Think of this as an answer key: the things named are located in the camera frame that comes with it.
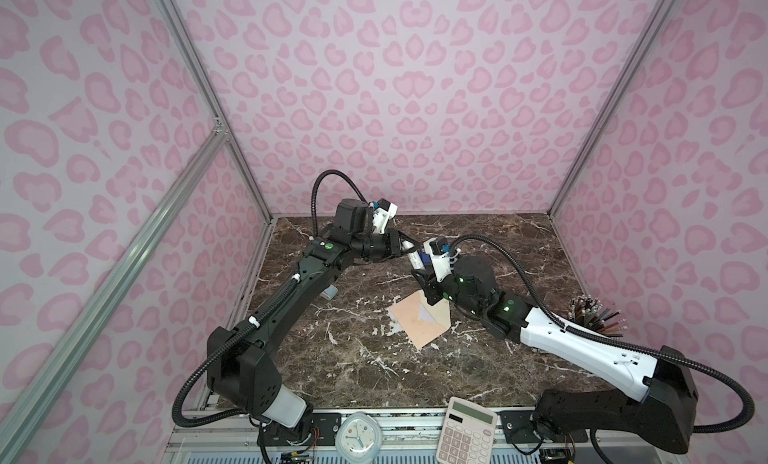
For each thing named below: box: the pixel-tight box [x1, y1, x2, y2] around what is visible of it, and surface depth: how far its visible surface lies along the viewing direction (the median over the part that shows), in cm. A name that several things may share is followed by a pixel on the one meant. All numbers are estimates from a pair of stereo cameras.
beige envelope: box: [389, 291, 450, 349], surface depth 93 cm
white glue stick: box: [402, 240, 425, 270], surface depth 73 cm
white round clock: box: [335, 411, 383, 464], surface depth 71 cm
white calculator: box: [436, 396, 498, 464], surface depth 72 cm
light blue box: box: [319, 284, 338, 301], surface depth 97 cm
